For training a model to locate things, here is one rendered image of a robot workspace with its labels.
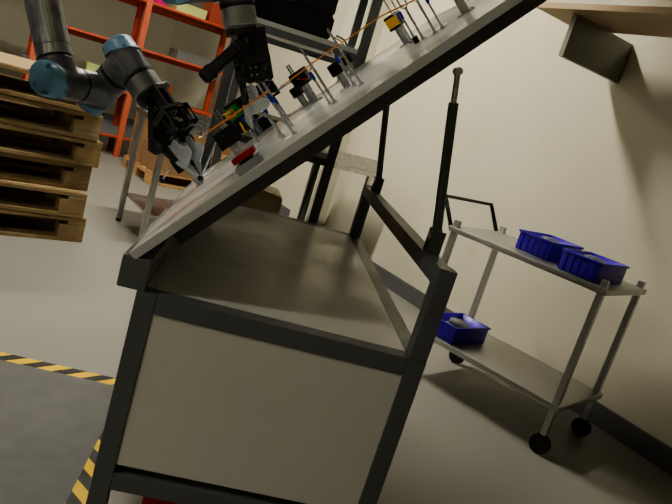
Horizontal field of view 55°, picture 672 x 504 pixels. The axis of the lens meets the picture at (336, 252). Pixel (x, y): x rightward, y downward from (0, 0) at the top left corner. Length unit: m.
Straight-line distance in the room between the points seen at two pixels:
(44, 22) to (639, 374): 3.23
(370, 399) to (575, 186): 2.94
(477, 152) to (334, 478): 3.51
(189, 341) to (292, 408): 0.25
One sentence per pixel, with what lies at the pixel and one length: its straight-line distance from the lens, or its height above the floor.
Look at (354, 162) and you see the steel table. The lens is 4.91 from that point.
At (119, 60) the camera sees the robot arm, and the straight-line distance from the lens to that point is 1.57.
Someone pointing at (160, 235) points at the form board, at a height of 0.92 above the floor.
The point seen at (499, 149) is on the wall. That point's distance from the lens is 4.56.
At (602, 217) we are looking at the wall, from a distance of 3.99.
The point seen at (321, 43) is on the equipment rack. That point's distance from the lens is 2.45.
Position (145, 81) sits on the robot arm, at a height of 1.17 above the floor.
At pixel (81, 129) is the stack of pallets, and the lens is 4.09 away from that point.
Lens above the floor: 1.24
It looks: 12 degrees down
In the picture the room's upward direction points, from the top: 17 degrees clockwise
